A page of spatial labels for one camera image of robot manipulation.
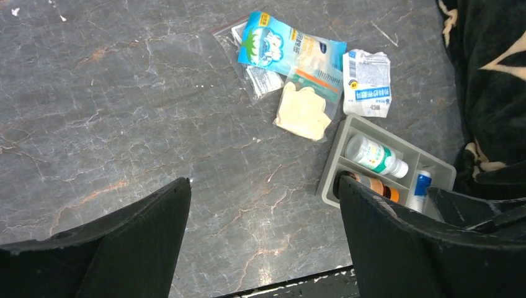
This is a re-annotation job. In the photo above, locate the white gauze packet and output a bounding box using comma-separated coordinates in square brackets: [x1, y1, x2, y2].
[342, 49, 393, 118]

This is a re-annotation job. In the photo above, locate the grey divider tray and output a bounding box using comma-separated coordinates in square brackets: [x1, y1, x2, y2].
[316, 114, 457, 208]

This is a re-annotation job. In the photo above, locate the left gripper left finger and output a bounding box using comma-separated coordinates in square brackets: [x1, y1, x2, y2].
[1, 178, 192, 297]

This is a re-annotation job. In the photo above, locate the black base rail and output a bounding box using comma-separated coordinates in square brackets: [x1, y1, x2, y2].
[225, 266, 360, 298]

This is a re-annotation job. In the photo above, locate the blue white small box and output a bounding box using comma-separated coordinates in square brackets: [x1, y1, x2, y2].
[406, 169, 432, 213]

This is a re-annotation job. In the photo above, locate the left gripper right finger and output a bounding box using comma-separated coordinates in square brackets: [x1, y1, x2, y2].
[338, 176, 525, 297]

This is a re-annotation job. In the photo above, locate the white green-label bottle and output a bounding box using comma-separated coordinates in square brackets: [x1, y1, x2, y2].
[344, 134, 409, 178]

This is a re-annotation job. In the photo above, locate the brown glass bottle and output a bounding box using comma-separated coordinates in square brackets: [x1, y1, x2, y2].
[332, 170, 400, 202]

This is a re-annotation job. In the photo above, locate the blue cotton ball bag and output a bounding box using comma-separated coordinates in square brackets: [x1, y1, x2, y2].
[238, 11, 347, 104]

